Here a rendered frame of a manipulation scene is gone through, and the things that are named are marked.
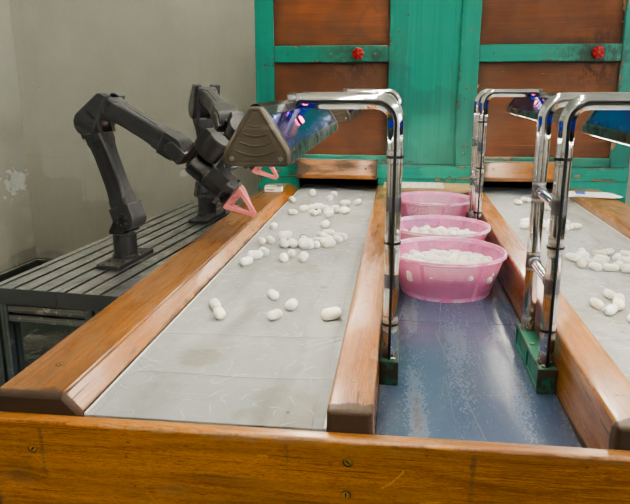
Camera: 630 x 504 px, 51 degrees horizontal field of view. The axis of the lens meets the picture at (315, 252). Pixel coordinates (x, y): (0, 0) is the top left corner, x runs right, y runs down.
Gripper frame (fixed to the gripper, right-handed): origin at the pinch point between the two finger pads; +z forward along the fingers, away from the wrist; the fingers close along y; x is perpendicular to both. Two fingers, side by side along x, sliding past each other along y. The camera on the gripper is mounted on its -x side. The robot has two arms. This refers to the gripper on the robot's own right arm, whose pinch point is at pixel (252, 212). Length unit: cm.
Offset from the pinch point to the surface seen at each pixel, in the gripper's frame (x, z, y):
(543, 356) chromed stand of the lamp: -31, 51, -64
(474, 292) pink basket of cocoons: -25, 49, -23
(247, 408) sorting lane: -6, 19, -88
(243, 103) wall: 12, -49, 187
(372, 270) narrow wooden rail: -16.3, 27.7, -31.5
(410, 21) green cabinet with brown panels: -66, -4, 90
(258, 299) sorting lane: -1.0, 13.3, -45.4
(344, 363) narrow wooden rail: -15, 26, -79
